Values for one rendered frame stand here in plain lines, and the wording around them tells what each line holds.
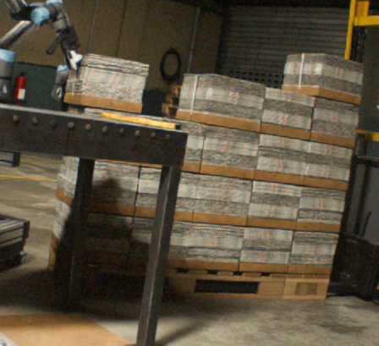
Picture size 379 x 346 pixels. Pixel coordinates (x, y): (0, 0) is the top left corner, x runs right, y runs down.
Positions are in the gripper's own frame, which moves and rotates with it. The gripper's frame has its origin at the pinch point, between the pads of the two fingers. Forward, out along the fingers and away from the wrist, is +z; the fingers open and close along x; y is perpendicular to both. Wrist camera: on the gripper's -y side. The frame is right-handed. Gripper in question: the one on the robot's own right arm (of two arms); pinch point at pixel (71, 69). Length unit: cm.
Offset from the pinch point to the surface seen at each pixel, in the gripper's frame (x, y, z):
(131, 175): -18, 6, 53
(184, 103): 11, 52, 37
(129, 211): -19, -1, 68
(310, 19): 633, 538, 100
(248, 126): -19, 67, 54
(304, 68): -1, 118, 41
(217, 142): -18, 50, 55
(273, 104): -18, 84, 49
